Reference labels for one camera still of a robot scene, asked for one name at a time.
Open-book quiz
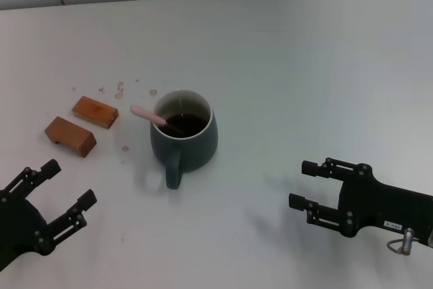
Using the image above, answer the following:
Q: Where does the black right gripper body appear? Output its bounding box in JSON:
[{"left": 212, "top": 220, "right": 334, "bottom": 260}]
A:
[{"left": 338, "top": 163, "right": 433, "bottom": 248}]

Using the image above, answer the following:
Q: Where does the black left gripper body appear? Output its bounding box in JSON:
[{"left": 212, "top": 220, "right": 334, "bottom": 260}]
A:
[{"left": 0, "top": 189, "right": 58, "bottom": 266}]

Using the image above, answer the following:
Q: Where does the pink handled metal spoon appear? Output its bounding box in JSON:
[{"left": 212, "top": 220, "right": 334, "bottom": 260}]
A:
[{"left": 130, "top": 104, "right": 185, "bottom": 134}]

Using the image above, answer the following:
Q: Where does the dark grey ceramic mug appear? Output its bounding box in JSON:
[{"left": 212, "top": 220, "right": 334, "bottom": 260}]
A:
[{"left": 150, "top": 89, "right": 219, "bottom": 190}]

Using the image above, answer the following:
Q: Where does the dark brown wooden block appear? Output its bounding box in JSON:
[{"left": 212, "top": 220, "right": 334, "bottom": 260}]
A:
[{"left": 44, "top": 116, "right": 97, "bottom": 158}]

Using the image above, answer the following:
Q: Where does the orange ridged wooden block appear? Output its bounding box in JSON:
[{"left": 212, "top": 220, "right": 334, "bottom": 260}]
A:
[{"left": 71, "top": 95, "right": 120, "bottom": 130}]

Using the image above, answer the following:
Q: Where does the dark coffee liquid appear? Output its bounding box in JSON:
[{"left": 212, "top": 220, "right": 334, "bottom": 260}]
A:
[{"left": 158, "top": 112, "right": 209, "bottom": 137}]

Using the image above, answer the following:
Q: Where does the right gripper cable with plug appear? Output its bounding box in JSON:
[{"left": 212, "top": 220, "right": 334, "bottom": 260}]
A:
[{"left": 387, "top": 227, "right": 417, "bottom": 255}]

